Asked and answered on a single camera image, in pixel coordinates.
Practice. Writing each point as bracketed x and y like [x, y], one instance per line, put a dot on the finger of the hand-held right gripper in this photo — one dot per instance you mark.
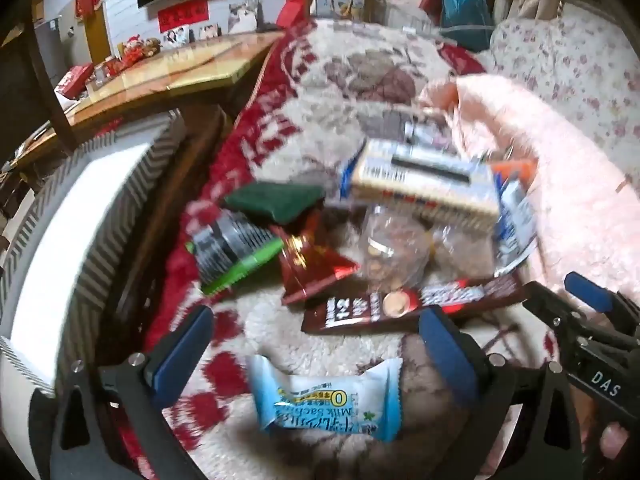
[555, 312]
[590, 290]

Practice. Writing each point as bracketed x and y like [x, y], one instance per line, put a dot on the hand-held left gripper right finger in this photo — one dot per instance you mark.
[447, 355]

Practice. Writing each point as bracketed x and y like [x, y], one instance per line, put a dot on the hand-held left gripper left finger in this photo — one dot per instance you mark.
[182, 347]

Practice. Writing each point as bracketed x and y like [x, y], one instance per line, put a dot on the long brown snack packet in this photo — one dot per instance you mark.
[360, 310]

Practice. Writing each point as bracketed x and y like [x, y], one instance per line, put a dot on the silver snack packet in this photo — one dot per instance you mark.
[515, 220]

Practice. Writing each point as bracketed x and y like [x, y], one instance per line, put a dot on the clear bag of fried snacks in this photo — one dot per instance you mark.
[465, 250]

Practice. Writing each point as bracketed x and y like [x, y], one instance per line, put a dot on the black green-edged snack packet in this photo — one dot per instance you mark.
[225, 245]

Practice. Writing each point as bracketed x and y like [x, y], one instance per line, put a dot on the clear bag of nuts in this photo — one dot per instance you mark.
[390, 260]

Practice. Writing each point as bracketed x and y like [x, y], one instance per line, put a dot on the light blue snack packet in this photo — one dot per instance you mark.
[320, 405]

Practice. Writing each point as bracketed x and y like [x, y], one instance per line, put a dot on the white box with striped rim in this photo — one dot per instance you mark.
[75, 260]

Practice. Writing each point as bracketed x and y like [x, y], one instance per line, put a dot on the red snack packet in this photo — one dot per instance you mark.
[305, 270]

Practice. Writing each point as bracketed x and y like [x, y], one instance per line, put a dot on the cracker pack with blue ends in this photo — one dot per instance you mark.
[425, 185]

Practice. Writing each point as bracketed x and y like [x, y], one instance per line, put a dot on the dark green snack packet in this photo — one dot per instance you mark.
[275, 202]

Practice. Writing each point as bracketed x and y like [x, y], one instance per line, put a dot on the person's right hand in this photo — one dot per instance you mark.
[615, 439]

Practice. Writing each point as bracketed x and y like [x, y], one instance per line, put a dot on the dark wooden chair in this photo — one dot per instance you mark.
[150, 240]

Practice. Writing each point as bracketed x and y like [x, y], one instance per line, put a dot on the pink plastic bag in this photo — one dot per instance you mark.
[550, 160]

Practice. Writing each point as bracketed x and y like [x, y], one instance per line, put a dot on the orange snack packet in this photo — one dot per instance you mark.
[515, 169]

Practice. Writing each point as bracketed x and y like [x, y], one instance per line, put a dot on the floral sofa cover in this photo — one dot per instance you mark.
[575, 60]

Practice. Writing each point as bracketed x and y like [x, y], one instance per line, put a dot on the red paper packet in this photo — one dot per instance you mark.
[102, 126]

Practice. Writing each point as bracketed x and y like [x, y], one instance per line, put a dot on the wooden tv cabinet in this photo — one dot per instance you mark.
[175, 70]

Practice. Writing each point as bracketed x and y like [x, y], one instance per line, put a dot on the red gift box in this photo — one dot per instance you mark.
[74, 80]

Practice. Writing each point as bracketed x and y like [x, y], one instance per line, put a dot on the red floral plush blanket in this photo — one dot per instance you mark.
[325, 85]

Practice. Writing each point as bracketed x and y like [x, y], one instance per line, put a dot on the teal plastic bag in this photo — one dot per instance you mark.
[465, 20]

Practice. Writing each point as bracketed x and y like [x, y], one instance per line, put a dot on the brown plush bear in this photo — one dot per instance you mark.
[151, 49]

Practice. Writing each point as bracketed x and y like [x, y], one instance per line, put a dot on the red plush doll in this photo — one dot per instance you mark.
[132, 49]

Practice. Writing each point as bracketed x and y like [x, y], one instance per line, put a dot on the large wedding photo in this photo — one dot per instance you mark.
[245, 17]

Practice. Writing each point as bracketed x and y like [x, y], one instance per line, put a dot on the red gift bag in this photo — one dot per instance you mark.
[292, 10]

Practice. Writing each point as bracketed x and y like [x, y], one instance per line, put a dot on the small photo frame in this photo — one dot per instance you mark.
[176, 37]
[210, 31]

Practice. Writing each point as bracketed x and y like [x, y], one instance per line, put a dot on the red wall banner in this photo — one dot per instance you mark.
[182, 16]

